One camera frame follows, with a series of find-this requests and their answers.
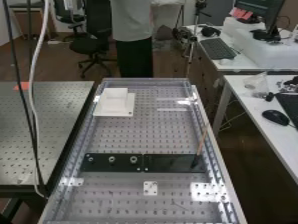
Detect small white box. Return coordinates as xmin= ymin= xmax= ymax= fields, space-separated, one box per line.
xmin=92 ymin=86 xmax=137 ymax=118

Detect thin wooden stick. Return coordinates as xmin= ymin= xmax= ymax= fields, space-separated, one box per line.
xmin=190 ymin=122 xmax=210 ymax=168

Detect black plate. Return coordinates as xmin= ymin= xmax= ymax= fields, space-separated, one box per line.
xmin=80 ymin=152 xmax=209 ymax=174

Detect small white square plate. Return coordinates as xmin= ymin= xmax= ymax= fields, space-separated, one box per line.
xmin=142 ymin=180 xmax=160 ymax=197

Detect white desk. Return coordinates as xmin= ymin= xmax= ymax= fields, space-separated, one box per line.
xmin=212 ymin=74 xmax=298 ymax=188
xmin=185 ymin=23 xmax=298 ymax=111

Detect black office chair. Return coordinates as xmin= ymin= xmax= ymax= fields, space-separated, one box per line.
xmin=53 ymin=0 xmax=120 ymax=80

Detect black tripod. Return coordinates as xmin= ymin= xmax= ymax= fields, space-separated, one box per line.
xmin=172 ymin=0 xmax=213 ymax=78

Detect person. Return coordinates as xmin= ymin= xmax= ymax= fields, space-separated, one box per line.
xmin=109 ymin=0 xmax=156 ymax=79

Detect clear plastic bag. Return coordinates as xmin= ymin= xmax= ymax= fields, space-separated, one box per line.
xmin=242 ymin=71 xmax=271 ymax=98

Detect black headphones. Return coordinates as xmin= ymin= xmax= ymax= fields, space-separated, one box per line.
xmin=200 ymin=26 xmax=222 ymax=38

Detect clear box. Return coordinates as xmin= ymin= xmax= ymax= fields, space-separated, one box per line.
xmin=37 ymin=77 xmax=250 ymax=224

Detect black computer mouse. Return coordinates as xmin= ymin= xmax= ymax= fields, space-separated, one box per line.
xmin=261 ymin=109 xmax=291 ymax=127

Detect white foam box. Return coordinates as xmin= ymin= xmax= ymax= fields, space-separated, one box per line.
xmin=221 ymin=16 xmax=298 ymax=70

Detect black computer screen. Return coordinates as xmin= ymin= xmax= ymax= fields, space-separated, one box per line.
xmin=233 ymin=0 xmax=287 ymax=42

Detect white cable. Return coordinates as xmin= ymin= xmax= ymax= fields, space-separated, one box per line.
xmin=27 ymin=0 xmax=51 ymax=199

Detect black cable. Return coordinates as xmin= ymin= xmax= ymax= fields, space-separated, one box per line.
xmin=3 ymin=0 xmax=45 ymax=189

